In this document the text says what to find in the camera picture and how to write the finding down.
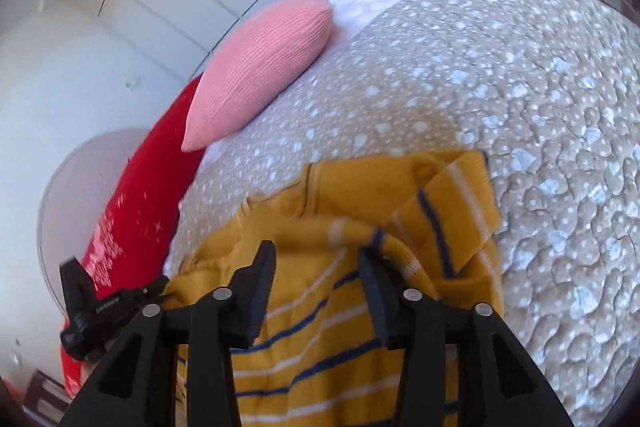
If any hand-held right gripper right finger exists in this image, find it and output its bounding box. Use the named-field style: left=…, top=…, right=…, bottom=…
left=357, top=247, right=576, bottom=427

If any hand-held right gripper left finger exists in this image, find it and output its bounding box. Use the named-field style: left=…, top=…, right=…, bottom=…
left=57, top=239, right=277, bottom=427

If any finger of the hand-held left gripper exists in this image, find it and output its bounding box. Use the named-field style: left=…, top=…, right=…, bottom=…
left=107, top=276, right=172, bottom=313
left=59, top=257, right=98, bottom=323

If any yellow striped sweater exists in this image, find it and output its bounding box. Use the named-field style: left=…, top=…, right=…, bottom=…
left=162, top=150, right=506, bottom=427

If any dark wooden nightstand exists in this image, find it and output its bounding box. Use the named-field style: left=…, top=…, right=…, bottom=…
left=24, top=369, right=72, bottom=414

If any red floral long pillow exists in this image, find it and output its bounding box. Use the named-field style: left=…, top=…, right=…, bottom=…
left=60, top=74, right=208, bottom=400

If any white rounded headboard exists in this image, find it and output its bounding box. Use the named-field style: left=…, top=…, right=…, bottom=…
left=37, top=127, right=156, bottom=308

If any pink ribbed pillow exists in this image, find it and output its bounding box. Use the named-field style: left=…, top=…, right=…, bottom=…
left=181, top=0, right=334, bottom=153

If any beige spotted quilt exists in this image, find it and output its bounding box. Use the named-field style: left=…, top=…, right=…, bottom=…
left=177, top=0, right=640, bottom=427

